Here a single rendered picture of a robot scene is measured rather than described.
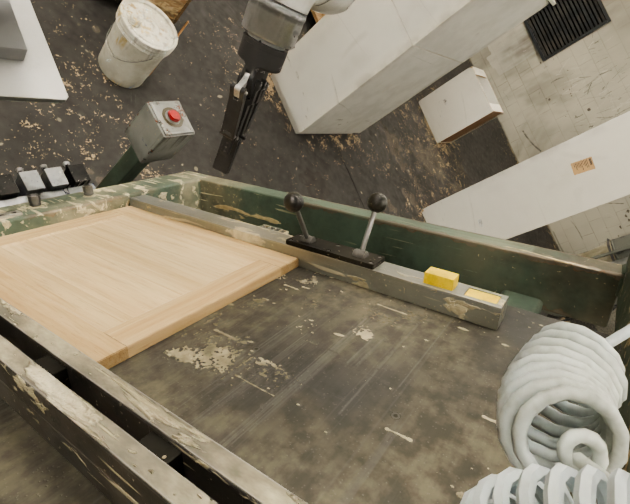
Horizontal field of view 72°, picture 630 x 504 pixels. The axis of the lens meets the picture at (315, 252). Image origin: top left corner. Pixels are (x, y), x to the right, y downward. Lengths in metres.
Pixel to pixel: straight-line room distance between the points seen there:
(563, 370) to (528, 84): 8.49
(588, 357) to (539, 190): 3.88
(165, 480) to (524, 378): 0.27
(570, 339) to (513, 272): 0.63
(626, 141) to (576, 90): 4.57
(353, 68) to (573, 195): 2.12
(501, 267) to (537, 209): 3.25
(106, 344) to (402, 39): 2.63
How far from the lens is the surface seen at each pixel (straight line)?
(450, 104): 5.64
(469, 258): 0.96
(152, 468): 0.40
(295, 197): 0.78
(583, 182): 4.12
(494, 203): 4.27
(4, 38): 1.55
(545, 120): 8.63
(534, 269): 0.94
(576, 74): 8.62
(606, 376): 0.31
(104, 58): 2.69
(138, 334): 0.66
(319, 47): 3.32
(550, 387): 0.28
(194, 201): 1.39
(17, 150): 2.30
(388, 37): 3.03
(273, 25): 0.72
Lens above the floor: 1.93
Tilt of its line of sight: 40 degrees down
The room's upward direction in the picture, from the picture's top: 64 degrees clockwise
